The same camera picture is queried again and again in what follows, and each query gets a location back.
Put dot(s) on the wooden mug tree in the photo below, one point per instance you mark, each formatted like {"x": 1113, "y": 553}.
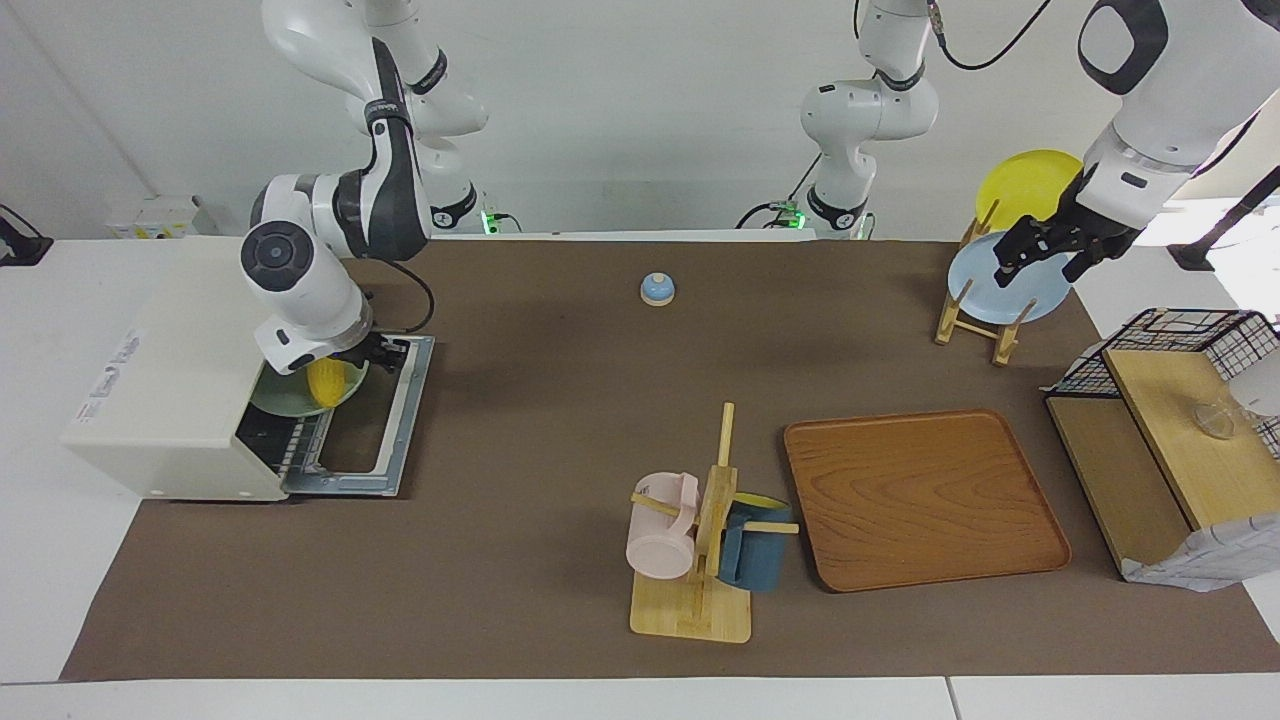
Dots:
{"x": 712, "y": 540}

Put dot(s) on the white cardboard box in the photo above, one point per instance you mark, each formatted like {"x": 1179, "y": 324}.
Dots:
{"x": 155, "y": 218}

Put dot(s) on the wooden shelf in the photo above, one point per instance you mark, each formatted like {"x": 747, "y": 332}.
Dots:
{"x": 1180, "y": 440}

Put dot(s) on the brown wooden tray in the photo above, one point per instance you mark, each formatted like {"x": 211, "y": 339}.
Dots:
{"x": 920, "y": 500}

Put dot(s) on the yellow plate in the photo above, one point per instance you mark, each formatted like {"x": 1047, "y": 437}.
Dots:
{"x": 1030, "y": 185}

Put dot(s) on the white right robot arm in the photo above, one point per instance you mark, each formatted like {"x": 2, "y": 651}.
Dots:
{"x": 300, "y": 270}

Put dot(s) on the pale green plate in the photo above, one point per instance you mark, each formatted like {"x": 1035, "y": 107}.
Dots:
{"x": 280, "y": 395}

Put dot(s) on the blue bell with wooden knob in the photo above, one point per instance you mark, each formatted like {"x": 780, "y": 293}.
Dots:
{"x": 657, "y": 288}

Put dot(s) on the wooden dish rack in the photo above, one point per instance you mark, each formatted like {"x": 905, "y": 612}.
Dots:
{"x": 955, "y": 320}

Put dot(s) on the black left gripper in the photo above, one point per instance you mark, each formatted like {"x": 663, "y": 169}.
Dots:
{"x": 1085, "y": 228}

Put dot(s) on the white toaster oven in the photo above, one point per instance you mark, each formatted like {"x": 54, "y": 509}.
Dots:
{"x": 170, "y": 380}

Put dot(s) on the clear glass cup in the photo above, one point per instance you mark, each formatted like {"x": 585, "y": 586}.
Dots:
{"x": 1216, "y": 418}

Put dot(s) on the glass oven door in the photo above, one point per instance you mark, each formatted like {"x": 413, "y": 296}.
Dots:
{"x": 405, "y": 420}

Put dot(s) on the brown table mat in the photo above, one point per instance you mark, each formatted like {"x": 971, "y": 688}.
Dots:
{"x": 560, "y": 400}

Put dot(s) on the black stand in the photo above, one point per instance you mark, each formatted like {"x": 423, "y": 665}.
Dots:
{"x": 1215, "y": 235}
{"x": 20, "y": 245}

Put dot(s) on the yellow corn cob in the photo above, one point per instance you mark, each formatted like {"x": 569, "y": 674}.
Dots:
{"x": 327, "y": 383}

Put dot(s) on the pink mug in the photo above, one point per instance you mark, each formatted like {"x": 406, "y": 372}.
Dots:
{"x": 660, "y": 535}

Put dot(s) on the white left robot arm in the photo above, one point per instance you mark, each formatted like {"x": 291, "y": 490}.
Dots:
{"x": 860, "y": 110}

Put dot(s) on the dark blue mug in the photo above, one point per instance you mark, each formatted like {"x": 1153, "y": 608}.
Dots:
{"x": 755, "y": 555}

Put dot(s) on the light blue plate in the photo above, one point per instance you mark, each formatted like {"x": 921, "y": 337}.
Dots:
{"x": 1020, "y": 290}

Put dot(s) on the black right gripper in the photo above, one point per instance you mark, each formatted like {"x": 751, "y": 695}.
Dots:
{"x": 365, "y": 350}

